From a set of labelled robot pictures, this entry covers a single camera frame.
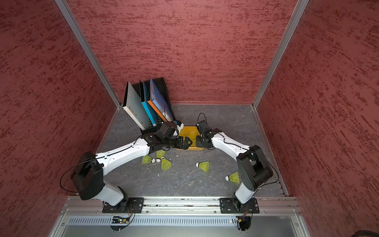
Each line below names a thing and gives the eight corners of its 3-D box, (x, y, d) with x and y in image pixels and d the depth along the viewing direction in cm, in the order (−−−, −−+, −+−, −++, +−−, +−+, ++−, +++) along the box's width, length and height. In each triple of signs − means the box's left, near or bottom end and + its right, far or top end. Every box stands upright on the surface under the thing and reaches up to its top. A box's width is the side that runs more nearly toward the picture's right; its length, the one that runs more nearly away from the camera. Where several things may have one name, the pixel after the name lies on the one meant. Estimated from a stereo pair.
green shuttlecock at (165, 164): (157, 163, 90) (156, 162, 88) (164, 157, 93) (163, 155, 91) (165, 172, 87) (164, 170, 85) (172, 165, 90) (171, 163, 88)
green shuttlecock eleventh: (225, 183, 84) (227, 181, 80) (224, 174, 87) (226, 171, 83) (237, 183, 84) (240, 181, 80) (236, 174, 87) (238, 171, 83)
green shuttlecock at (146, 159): (142, 165, 90) (140, 163, 87) (144, 157, 93) (142, 155, 90) (154, 165, 90) (153, 163, 87) (155, 157, 93) (154, 155, 90)
